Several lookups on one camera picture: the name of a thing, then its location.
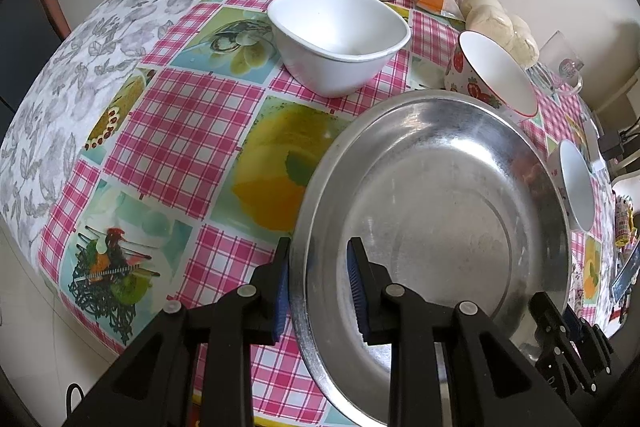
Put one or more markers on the pink checked fruit tablecloth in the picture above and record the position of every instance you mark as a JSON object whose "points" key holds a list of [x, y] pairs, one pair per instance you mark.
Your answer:
{"points": [[200, 117]]}

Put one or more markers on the red rimmed strawberry bowl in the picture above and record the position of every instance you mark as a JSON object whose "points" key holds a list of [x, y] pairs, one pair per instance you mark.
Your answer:
{"points": [[495, 72]]}

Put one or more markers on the large steel basin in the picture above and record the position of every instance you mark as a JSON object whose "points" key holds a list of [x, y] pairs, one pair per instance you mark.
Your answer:
{"points": [[440, 207]]}

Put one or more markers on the clear glass mug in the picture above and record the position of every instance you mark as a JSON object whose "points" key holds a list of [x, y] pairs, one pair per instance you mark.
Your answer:
{"points": [[560, 57]]}

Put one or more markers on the bag of steamed buns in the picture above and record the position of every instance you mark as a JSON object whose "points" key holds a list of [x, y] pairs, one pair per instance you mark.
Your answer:
{"points": [[490, 24]]}

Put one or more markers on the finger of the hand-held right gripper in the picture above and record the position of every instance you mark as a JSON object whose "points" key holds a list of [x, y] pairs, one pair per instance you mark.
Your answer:
{"points": [[550, 332], [595, 347]]}

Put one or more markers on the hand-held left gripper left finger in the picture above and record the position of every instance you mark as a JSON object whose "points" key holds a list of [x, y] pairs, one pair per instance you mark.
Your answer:
{"points": [[280, 302]]}

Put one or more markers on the white round bowl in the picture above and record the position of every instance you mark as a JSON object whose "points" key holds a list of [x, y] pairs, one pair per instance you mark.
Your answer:
{"points": [[577, 187]]}

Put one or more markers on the white square bowl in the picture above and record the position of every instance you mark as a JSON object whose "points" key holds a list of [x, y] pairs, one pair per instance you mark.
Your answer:
{"points": [[340, 32]]}

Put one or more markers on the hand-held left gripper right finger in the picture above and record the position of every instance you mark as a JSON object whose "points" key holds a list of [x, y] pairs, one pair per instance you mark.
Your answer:
{"points": [[357, 287]]}

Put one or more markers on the black charger plug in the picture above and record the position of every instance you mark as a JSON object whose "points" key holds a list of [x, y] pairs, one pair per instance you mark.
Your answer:
{"points": [[611, 144]]}

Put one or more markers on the white power strip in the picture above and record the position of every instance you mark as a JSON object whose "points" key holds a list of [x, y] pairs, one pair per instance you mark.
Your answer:
{"points": [[592, 147]]}

